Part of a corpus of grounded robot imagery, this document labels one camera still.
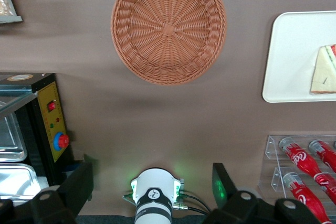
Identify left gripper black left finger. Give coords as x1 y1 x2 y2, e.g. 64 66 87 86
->
0 161 95 224

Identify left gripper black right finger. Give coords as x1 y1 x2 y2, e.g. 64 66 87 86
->
207 162 327 224

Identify triangular sandwich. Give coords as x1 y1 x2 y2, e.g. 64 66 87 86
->
309 44 336 95

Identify cream plastic tray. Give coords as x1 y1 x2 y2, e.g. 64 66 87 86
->
261 10 336 103

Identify large brown wicker basket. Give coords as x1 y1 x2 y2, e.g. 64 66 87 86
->
111 0 228 86

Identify clear acrylic bottle rack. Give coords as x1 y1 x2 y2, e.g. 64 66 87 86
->
258 134 336 224

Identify steel warmer pan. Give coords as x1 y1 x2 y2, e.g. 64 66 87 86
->
0 163 43 200
0 115 28 163

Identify black food warmer display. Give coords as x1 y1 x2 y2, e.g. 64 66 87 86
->
0 72 93 200

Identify red cola bottle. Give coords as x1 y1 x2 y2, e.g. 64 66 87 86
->
308 139 336 174
278 136 333 192
282 173 333 224

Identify clear bag of crackers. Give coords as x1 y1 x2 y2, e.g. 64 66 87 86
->
0 0 14 17

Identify black base cables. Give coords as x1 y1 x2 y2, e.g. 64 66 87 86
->
173 191 212 216

